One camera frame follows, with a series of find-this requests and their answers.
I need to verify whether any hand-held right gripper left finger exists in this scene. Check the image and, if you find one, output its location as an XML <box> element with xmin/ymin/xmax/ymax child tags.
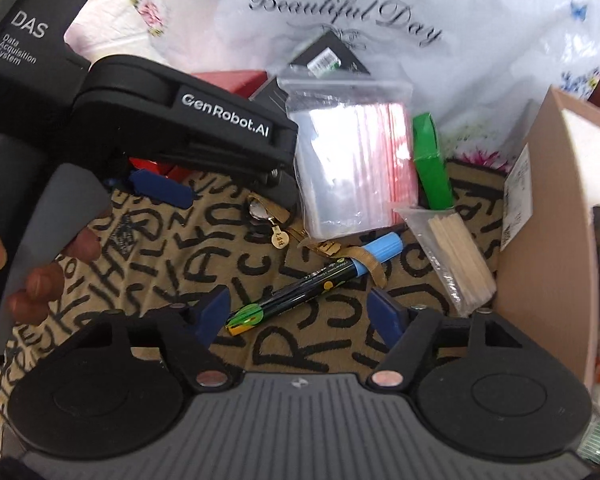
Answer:
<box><xmin>77</xmin><ymin>284</ymin><xmax>244</xmax><ymax>394</ymax></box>

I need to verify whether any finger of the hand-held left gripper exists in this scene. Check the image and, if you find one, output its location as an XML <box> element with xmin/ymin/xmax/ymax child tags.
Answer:
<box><xmin>177</xmin><ymin>150</ymin><xmax>301</xmax><ymax>212</ymax></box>
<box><xmin>127</xmin><ymin>168</ymin><xmax>194</xmax><ymax>209</ymax></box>

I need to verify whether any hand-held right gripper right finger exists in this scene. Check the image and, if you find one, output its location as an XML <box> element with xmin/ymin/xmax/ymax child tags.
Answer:
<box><xmin>366</xmin><ymin>289</ymin><xmax>526</xmax><ymax>394</ymax></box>

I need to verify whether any blue capped marker pen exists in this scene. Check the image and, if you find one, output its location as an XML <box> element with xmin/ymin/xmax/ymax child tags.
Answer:
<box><xmin>224</xmin><ymin>232</ymin><xmax>404</xmax><ymax>339</ymax></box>

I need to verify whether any cardboard box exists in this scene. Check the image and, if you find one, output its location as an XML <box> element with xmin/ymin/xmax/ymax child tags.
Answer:
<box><xmin>490</xmin><ymin>85</ymin><xmax>600</xmax><ymax>397</ymax></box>

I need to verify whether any person's left hand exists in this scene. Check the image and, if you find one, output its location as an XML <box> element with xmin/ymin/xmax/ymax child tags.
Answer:
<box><xmin>0</xmin><ymin>216</ymin><xmax>102</xmax><ymax>322</ymax></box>

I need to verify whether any letter print mat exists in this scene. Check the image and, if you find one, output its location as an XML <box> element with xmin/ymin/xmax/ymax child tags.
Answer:
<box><xmin>0</xmin><ymin>160</ymin><xmax>512</xmax><ymax>461</ymax></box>

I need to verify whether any pack of clear zip bags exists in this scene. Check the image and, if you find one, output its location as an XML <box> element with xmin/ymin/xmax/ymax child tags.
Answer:
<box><xmin>277</xmin><ymin>76</ymin><xmax>422</xmax><ymax>242</ymax></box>

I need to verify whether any pack of wooden sticks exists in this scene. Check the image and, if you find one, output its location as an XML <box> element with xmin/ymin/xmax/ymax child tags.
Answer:
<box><xmin>392</xmin><ymin>204</ymin><xmax>499</xmax><ymax>319</ymax></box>

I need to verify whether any red box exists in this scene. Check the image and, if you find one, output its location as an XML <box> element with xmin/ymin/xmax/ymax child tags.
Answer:
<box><xmin>192</xmin><ymin>69</ymin><xmax>272</xmax><ymax>99</ymax></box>

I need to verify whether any black card packet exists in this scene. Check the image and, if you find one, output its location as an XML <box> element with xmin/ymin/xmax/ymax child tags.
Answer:
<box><xmin>249</xmin><ymin>29</ymin><xmax>369</xmax><ymax>117</ymax></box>

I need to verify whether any green box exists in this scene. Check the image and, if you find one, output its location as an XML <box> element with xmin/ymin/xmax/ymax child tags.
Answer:
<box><xmin>412</xmin><ymin>112</ymin><xmax>457</xmax><ymax>212</ymax></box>

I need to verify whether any white floral plastic bag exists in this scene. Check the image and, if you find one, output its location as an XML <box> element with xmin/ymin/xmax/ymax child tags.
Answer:
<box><xmin>122</xmin><ymin>0</ymin><xmax>600</xmax><ymax>171</ymax></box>

